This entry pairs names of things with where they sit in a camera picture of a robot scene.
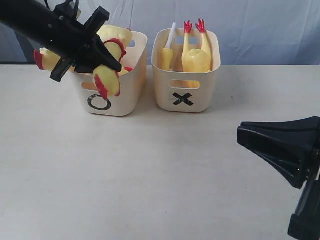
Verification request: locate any cream bin with O mark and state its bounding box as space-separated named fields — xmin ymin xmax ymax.
xmin=68 ymin=31 xmax=148 ymax=117

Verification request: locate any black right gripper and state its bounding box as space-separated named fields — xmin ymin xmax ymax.
xmin=236 ymin=116 xmax=320 ymax=240

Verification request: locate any broken chicken head with squeaker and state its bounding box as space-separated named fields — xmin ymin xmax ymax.
xmin=160 ymin=22 xmax=176 ymax=71

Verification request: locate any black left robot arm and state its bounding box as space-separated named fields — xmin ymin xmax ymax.
xmin=0 ymin=0 xmax=122 ymax=82

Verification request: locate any cream bin with X mark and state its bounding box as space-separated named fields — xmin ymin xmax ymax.
xmin=151 ymin=28 xmax=221 ymax=113

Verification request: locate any large yellow rubber chicken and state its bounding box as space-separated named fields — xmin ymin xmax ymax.
xmin=33 ymin=47 xmax=133 ymax=77

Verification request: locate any headless yellow chicken body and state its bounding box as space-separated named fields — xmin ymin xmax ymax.
xmin=181 ymin=18 xmax=213 ymax=73

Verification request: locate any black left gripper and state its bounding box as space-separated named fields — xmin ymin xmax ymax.
xmin=49 ymin=6 xmax=122 ymax=82

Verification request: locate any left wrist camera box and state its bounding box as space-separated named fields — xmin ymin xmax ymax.
xmin=53 ymin=0 xmax=82 ymax=20

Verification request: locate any small yellow rubber chicken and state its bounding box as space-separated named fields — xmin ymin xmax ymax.
xmin=92 ymin=25 xmax=133 ymax=100

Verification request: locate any white backdrop cloth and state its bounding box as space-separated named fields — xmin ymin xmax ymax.
xmin=0 ymin=0 xmax=320 ymax=66

